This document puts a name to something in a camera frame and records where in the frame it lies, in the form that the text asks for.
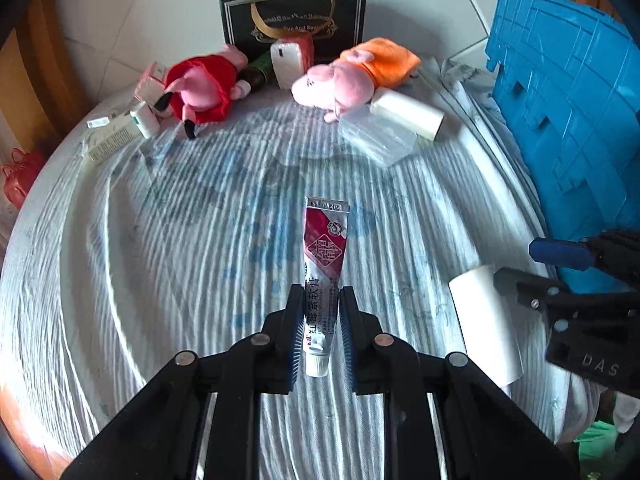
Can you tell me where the pink and white small box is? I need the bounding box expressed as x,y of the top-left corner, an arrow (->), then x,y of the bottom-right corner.
134,61 -> 168,103

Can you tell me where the black gift box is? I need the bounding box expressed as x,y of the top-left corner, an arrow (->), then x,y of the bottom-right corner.
219,0 -> 368,61

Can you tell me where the dark green bottle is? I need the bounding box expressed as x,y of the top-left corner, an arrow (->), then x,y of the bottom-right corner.
237,50 -> 275,92

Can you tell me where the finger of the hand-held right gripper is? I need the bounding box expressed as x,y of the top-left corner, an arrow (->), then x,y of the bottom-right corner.
529,229 -> 640,283
494,267 -> 640,319

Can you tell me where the blue plastic crate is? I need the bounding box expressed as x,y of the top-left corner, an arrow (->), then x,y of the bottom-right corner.
484,0 -> 640,295

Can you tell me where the green cloth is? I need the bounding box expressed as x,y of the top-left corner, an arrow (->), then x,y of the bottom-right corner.
575,420 -> 631,480

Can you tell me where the red handbag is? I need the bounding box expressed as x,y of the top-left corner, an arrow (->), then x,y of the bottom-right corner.
0,147 -> 47,211

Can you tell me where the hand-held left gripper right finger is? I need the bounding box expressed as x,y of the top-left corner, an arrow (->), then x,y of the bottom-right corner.
339,286 -> 583,480

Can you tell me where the pig plush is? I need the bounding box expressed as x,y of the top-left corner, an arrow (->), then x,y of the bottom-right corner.
291,37 -> 422,123
154,44 -> 251,140

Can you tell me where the white and pink tissue pack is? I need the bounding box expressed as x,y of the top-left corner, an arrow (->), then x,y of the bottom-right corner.
270,30 -> 316,88

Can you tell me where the long white box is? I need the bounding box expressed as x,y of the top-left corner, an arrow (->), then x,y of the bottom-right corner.
369,87 -> 445,141

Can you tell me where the white striped bed sheet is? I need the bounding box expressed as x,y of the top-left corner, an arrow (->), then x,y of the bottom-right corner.
0,55 -> 616,480

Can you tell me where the white paper roll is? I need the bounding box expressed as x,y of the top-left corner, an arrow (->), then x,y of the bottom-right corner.
448,265 -> 525,387

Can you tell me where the clear plastic box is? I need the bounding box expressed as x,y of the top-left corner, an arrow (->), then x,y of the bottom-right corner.
337,106 -> 420,167

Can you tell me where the green and white carton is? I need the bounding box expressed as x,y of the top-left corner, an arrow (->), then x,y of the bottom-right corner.
87,112 -> 141,166

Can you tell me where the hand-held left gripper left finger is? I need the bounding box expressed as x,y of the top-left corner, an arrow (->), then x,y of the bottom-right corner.
60,284 -> 307,480

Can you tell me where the white padded headboard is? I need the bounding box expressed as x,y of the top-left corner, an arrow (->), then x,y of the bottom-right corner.
52,0 -> 551,106

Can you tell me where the wooden side frame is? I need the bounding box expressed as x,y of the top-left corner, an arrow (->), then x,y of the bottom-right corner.
0,0 -> 96,161

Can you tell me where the red and white ointment tube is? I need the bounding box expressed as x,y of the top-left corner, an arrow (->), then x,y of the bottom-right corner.
301,196 -> 351,378

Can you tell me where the pig plush in red dress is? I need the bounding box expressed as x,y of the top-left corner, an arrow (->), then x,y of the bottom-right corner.
154,44 -> 251,140

